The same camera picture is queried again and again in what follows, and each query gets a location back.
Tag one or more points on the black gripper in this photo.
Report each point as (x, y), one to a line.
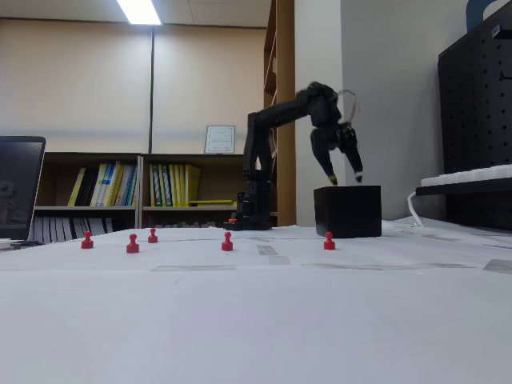
(325, 141)

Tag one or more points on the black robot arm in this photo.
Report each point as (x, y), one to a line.
(256, 160)

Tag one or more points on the black square bin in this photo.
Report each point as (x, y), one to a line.
(352, 212)

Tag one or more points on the tall wooden shelf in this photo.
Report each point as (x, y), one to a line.
(286, 60)

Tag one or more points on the framed white certificate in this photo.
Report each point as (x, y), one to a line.
(220, 140)

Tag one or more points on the yellow flat folder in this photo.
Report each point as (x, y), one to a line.
(212, 201)

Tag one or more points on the white power strip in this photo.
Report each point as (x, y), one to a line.
(472, 174)

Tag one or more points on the black perforated pegboard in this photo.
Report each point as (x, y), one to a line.
(472, 120)

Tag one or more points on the yellow binder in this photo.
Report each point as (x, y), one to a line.
(182, 186)
(172, 186)
(162, 186)
(153, 186)
(193, 184)
(178, 186)

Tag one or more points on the white paper table cover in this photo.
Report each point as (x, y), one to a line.
(256, 320)

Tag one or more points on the dark blue panel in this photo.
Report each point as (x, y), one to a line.
(474, 12)

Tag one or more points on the blue white book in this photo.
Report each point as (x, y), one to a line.
(128, 186)

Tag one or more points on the yellow white book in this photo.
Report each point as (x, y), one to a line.
(100, 186)

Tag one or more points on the ceiling light panel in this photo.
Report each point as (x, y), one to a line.
(140, 12)

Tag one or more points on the black book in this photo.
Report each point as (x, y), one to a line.
(88, 188)

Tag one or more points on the yellow slim book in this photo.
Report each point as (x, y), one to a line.
(77, 188)

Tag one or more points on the dark laptop screen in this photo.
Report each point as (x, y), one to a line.
(16, 180)

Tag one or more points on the black vertical wall conduit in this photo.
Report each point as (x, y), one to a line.
(152, 80)

